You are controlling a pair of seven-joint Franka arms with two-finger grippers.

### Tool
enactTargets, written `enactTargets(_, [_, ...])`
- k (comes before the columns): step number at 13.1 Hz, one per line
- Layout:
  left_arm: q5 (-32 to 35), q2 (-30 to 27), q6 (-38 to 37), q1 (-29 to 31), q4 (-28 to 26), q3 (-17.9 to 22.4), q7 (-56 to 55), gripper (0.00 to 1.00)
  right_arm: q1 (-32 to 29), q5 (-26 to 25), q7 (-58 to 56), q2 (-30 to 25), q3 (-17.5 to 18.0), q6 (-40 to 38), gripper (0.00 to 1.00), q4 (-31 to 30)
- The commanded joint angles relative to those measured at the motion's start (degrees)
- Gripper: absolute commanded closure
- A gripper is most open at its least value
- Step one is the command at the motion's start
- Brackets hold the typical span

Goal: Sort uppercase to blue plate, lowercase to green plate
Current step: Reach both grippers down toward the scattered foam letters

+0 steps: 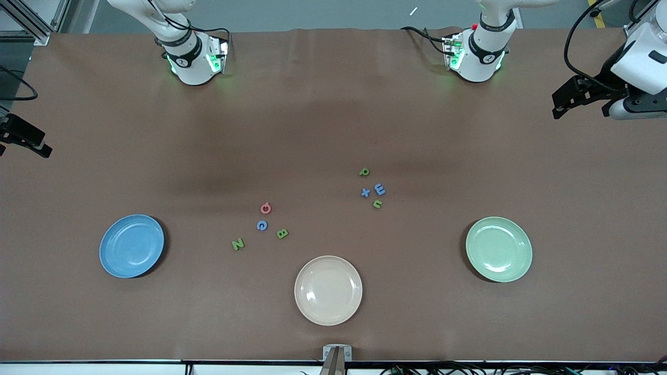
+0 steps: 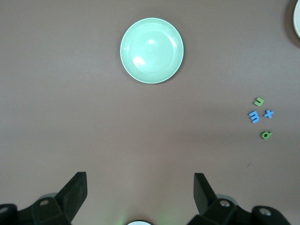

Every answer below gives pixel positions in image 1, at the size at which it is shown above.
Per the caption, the blue plate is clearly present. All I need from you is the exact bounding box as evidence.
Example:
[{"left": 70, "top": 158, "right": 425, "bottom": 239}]
[{"left": 99, "top": 214, "right": 165, "bottom": 279}]

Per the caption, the green plate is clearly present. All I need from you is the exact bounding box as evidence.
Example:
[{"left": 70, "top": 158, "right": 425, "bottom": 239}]
[{"left": 465, "top": 217, "right": 533, "bottom": 283}]

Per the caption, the beige plate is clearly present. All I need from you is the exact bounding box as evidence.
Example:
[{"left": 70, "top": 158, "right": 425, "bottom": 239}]
[{"left": 294, "top": 255, "right": 363, "bottom": 327}]

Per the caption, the brown table mat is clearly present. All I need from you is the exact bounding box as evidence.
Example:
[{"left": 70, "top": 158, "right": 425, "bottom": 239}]
[{"left": 0, "top": 27, "right": 667, "bottom": 363}]

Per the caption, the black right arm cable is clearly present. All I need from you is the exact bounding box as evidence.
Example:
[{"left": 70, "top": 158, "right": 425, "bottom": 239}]
[{"left": 0, "top": 0, "right": 231, "bottom": 101}]

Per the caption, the aluminium frame profile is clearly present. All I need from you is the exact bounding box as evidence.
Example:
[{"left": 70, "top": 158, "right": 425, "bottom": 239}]
[{"left": 0, "top": 0, "right": 72, "bottom": 46}]

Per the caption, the metal connector bracket green light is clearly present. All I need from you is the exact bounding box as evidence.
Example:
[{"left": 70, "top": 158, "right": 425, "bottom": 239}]
[
  {"left": 442, "top": 32, "right": 465, "bottom": 71},
  {"left": 206, "top": 37, "right": 230, "bottom": 74}
]

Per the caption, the black left arm base cable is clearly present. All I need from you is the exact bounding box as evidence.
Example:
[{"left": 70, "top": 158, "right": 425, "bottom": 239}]
[{"left": 401, "top": 26, "right": 450, "bottom": 55}]

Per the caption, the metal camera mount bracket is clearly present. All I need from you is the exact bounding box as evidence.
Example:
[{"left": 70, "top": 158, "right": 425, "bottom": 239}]
[{"left": 319, "top": 344, "right": 353, "bottom": 375}]

